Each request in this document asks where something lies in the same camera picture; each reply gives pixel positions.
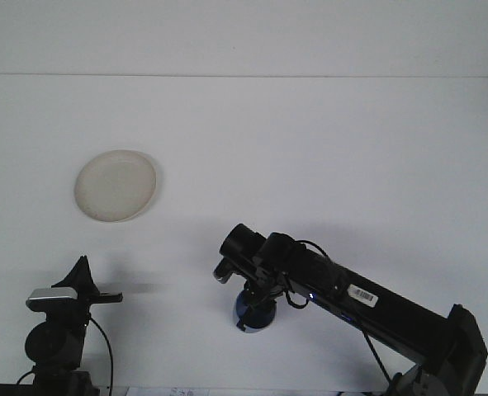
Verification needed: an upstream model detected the pale blue cup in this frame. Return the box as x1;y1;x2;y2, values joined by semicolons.
232;287;277;333

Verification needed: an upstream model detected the white printed paper sheet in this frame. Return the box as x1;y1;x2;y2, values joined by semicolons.
124;386;214;396

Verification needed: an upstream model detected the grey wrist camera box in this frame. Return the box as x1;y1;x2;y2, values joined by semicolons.
212;263;233;285
26;287;81;311

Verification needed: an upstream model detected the pale round plate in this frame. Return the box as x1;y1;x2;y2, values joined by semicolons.
73;148;160;224

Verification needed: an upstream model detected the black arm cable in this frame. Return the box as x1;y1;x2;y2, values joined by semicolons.
86;315;115;391
284;240;396;391

